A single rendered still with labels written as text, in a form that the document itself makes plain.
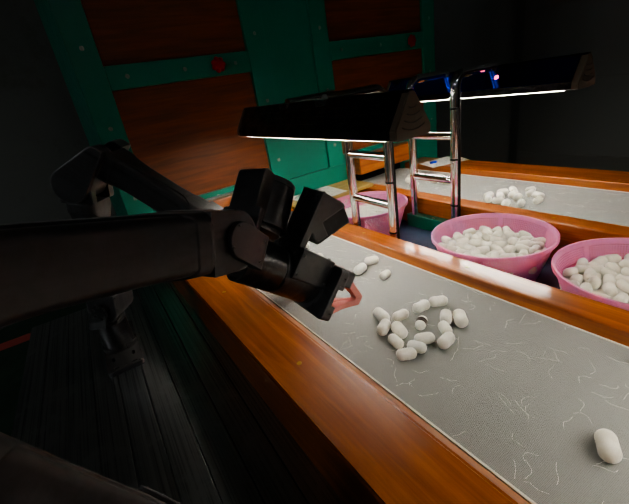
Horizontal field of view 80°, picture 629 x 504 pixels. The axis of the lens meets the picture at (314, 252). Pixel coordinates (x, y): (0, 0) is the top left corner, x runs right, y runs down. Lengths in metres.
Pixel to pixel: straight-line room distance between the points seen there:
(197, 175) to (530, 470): 1.12
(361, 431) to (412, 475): 0.07
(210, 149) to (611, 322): 1.10
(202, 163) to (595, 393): 1.12
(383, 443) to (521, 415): 0.18
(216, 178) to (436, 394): 0.98
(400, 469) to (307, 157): 1.18
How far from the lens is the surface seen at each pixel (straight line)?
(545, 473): 0.51
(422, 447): 0.48
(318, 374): 0.57
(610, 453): 0.53
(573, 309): 0.71
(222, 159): 1.31
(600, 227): 1.03
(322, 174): 1.49
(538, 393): 0.59
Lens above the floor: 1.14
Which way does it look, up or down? 24 degrees down
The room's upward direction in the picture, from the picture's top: 10 degrees counter-clockwise
